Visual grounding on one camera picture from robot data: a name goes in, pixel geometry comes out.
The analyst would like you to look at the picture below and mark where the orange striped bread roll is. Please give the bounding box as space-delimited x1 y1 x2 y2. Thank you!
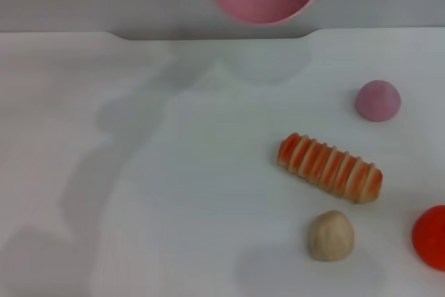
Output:
277 132 384 206

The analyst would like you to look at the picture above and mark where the beige round bun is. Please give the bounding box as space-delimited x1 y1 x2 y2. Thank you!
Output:
308 210 356 262

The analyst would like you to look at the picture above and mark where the pink round bun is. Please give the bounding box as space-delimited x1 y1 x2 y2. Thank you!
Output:
355 80 402 123

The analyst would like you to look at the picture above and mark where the red round bun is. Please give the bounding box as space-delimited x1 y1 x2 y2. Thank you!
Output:
412 204 445 272

